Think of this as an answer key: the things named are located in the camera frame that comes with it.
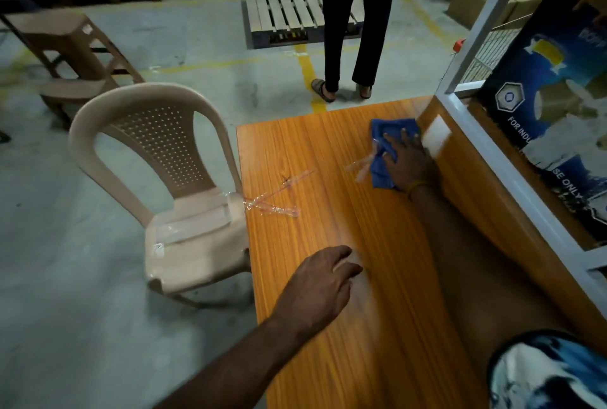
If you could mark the person's left thumb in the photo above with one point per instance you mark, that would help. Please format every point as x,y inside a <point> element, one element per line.
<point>350,271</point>

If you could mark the person's left forearm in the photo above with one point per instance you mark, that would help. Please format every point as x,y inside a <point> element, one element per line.
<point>237,366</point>

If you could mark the person's right forearm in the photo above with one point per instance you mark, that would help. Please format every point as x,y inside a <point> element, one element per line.
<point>474,276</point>

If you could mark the long clear tape scrap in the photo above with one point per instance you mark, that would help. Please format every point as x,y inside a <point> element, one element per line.
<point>275,200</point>

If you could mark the white metal frame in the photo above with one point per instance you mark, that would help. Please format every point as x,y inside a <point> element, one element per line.
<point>512,181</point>

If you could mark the dark blue printed poster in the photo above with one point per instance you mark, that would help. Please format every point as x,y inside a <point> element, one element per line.
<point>555,105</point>

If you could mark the blue white patterned shirt sleeve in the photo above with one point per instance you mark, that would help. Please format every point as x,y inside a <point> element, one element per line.
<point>550,370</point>

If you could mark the person's left hand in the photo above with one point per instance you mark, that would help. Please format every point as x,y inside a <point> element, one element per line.
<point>315,290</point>

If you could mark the short clear tape scrap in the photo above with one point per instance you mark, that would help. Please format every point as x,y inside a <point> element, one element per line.
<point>361,166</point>

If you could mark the brown plastic stool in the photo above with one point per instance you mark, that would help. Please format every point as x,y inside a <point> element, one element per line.
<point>66,58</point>

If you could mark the person's right fingers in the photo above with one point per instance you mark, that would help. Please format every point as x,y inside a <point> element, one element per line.
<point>403,143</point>

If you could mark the blue cleaning cloth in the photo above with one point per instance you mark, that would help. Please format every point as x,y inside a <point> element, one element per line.
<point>379,171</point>

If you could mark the person's right hand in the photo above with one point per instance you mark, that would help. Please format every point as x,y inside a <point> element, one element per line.
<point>412,164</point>

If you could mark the light wooden pallet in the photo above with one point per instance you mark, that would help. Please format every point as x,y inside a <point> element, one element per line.
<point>289,10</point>

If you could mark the small red knob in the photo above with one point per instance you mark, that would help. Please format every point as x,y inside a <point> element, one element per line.
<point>459,45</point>

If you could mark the beige plastic chair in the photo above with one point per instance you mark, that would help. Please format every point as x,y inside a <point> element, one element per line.
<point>166,157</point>

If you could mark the yellow thread wristband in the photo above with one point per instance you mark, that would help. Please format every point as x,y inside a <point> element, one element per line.
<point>416,186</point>

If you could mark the white rectangular sticker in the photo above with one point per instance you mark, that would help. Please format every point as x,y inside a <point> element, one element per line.
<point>435,136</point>

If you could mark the clear tape strip on chair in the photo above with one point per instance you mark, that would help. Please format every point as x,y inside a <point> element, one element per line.
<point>199,221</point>

